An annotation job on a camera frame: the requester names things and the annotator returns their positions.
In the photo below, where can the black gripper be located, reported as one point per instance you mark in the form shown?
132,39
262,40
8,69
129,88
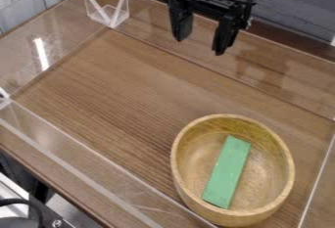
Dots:
180,10

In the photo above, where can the green rectangular block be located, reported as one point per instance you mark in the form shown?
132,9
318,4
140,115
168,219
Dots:
218,190

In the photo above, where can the brown wooden bowl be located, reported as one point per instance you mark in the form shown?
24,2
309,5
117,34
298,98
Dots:
266,178

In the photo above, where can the clear acrylic corner bracket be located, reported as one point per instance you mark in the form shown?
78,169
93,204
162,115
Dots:
110,16

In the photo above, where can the clear acrylic enclosure walls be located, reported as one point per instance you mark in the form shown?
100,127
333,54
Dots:
96,97

